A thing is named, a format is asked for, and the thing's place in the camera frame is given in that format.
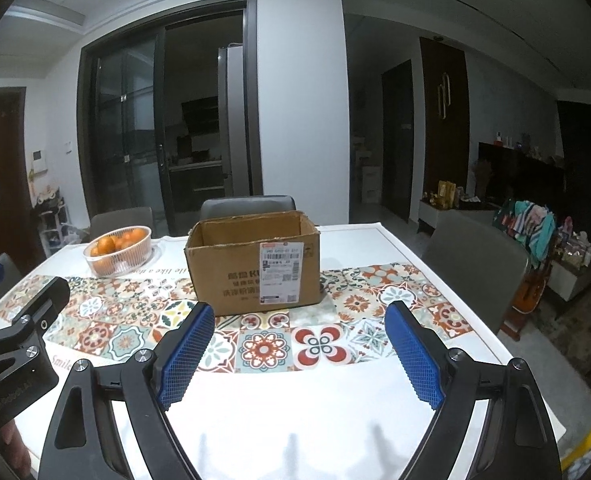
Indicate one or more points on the white tile-patterned tablecloth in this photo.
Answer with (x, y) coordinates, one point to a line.
(325, 340)

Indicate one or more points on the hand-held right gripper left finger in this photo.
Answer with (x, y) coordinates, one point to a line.
(183, 355)

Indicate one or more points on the brown cardboard box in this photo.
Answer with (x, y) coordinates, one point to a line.
(225, 280)

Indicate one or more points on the brown wooden object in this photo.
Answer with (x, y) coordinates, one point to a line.
(530, 295)

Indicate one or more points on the white plastic fruit basket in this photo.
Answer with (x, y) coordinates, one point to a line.
(125, 260)

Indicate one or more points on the white storage rack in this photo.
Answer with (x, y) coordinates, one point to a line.
(52, 225)

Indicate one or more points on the black television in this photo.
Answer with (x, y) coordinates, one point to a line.
(520, 175)

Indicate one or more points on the tall dark wooden cabinet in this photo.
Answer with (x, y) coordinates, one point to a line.
(445, 135)

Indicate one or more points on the black range hood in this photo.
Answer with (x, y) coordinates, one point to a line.
(200, 115)

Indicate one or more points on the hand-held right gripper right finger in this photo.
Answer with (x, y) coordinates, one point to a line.
(415, 360)

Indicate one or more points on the white low television stand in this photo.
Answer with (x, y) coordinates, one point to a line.
(433, 212)

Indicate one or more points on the person's left hand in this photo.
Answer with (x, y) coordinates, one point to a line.
(17, 447)

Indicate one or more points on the dark interior door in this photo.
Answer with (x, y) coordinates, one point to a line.
(398, 140)

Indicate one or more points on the white wall intercom panel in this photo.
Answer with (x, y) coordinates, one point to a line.
(39, 157)

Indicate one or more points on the dark framed sliding glass door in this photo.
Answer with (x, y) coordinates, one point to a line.
(120, 135)

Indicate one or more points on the pile of colourful clothes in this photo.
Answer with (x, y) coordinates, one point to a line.
(528, 230)

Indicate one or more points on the dark wooden entrance door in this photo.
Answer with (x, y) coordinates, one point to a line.
(12, 190)

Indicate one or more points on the white low side cabinet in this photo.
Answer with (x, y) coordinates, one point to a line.
(573, 277)

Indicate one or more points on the hallway cardboard boxes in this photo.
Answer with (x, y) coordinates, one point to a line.
(370, 185)

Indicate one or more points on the yellow gift boxes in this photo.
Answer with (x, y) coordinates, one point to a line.
(447, 194)

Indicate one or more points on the silver refrigerator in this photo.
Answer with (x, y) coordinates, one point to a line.
(233, 120)

